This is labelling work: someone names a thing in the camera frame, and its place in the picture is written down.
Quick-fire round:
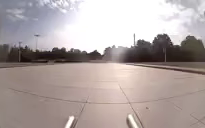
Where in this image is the grey paved plaza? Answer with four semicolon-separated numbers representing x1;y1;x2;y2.
0;62;205;128

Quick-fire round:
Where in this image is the row of trees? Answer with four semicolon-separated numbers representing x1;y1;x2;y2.
0;33;205;64

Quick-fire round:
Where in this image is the street lamp pole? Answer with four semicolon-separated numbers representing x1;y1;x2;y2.
33;33;41;53

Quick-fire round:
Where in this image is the robot's own part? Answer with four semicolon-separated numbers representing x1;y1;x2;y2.
63;115;76;128
125;113;140;128

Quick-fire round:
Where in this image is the tall thin pole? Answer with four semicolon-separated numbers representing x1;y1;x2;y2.
133;32;137;48

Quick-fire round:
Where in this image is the raised grey pavement with kerb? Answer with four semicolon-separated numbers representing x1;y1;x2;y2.
125;61;205;78

